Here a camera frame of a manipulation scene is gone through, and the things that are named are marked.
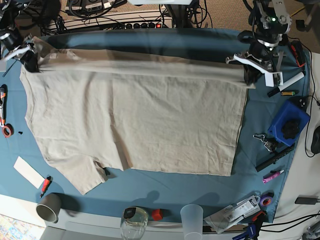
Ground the black knob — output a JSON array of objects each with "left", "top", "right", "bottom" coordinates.
[{"left": 281, "top": 119, "right": 300, "bottom": 139}]

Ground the glass with liquid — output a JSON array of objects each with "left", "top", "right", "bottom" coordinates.
[{"left": 120, "top": 206, "right": 149, "bottom": 240}]

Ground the blue box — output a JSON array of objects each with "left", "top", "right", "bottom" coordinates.
[{"left": 267, "top": 99, "right": 311, "bottom": 147}]

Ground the white paper card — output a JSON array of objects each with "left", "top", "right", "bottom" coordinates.
[{"left": 13, "top": 156, "right": 45, "bottom": 189}]

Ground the purple tape roll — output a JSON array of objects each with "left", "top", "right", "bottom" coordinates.
[{"left": 259, "top": 194, "right": 273, "bottom": 207}]

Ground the red tape roll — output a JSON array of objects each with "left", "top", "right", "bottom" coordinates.
[{"left": 2, "top": 123, "right": 14, "bottom": 138}]

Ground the orange utility knife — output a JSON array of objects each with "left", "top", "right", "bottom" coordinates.
[{"left": 0, "top": 84, "right": 8, "bottom": 128}]

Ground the beige T-shirt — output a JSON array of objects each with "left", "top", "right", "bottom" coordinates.
[{"left": 20, "top": 37, "right": 248, "bottom": 194}]

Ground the blue clamp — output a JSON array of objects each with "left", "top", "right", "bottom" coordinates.
[{"left": 232, "top": 210, "right": 267, "bottom": 240}]

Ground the grey mug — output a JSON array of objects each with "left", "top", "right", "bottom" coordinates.
[{"left": 36, "top": 193, "right": 62, "bottom": 223}]

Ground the black computer mouse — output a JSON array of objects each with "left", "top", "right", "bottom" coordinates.
[{"left": 310, "top": 126, "right": 320, "bottom": 155}]

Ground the red cube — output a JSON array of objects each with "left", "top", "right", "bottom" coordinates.
[{"left": 151, "top": 208, "right": 163, "bottom": 221}]

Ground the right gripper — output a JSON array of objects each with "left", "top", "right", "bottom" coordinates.
[{"left": 0, "top": 37, "right": 39, "bottom": 73}]

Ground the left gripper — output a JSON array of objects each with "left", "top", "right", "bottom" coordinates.
[{"left": 225, "top": 41, "right": 284, "bottom": 87}]

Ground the red screwdriver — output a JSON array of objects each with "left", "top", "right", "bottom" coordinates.
[{"left": 40, "top": 176, "right": 52, "bottom": 198}]

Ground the yellow battery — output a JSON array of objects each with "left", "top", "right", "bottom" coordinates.
[{"left": 280, "top": 90, "right": 296, "bottom": 96}]

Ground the translucent plastic cup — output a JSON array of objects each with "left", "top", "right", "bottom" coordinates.
[{"left": 180, "top": 204, "right": 204, "bottom": 240}]

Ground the orange black tool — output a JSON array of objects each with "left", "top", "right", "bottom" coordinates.
[{"left": 290, "top": 40, "right": 306, "bottom": 68}]

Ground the black rail bar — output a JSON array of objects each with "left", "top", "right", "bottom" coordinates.
[{"left": 255, "top": 144, "right": 295, "bottom": 172}]

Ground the blue tablecloth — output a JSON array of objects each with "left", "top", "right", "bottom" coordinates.
[{"left": 0, "top": 28, "right": 311, "bottom": 222}]

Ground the white marker with black cap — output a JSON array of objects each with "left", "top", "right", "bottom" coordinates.
[{"left": 267, "top": 72, "right": 305, "bottom": 98}]

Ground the power strip with red switch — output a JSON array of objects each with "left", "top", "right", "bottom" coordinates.
[{"left": 109, "top": 21, "right": 163, "bottom": 30}]

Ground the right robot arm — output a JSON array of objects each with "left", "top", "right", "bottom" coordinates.
[{"left": 0, "top": 0, "right": 39, "bottom": 73}]

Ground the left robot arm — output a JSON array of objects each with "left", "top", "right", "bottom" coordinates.
[{"left": 225, "top": 0, "right": 292, "bottom": 88}]

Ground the pink marker pen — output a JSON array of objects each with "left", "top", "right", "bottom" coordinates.
[{"left": 262, "top": 170, "right": 285, "bottom": 184}]

